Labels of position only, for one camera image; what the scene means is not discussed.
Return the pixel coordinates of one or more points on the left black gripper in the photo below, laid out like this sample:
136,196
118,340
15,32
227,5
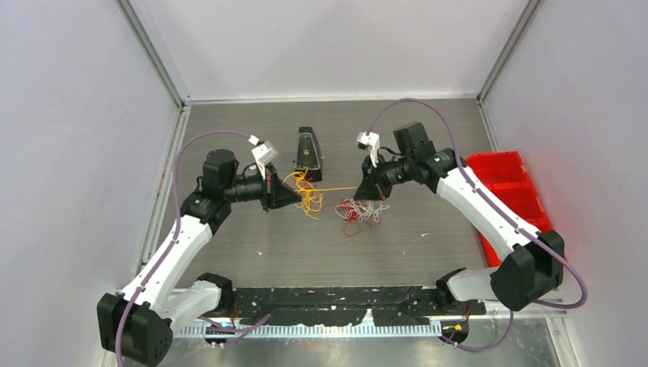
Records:
276,194

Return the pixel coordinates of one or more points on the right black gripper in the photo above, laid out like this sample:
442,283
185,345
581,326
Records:
374,186

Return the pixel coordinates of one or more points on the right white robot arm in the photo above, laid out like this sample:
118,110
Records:
530,266

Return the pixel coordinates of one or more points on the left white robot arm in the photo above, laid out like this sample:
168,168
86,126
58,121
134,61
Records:
140,321

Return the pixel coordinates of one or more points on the black metronome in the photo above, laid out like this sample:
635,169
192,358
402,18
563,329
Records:
309,159

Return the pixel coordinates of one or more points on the red plastic bin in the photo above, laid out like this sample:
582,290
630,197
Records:
505,175

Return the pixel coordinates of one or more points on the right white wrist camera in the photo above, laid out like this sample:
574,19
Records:
369,142

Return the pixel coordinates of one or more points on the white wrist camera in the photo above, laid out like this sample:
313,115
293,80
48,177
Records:
369,142
263,153

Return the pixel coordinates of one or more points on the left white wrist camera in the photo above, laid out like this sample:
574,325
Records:
263,153

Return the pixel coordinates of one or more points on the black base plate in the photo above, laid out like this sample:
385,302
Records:
343,306

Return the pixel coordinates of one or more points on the white slotted cable duct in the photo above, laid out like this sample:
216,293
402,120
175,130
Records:
364,329

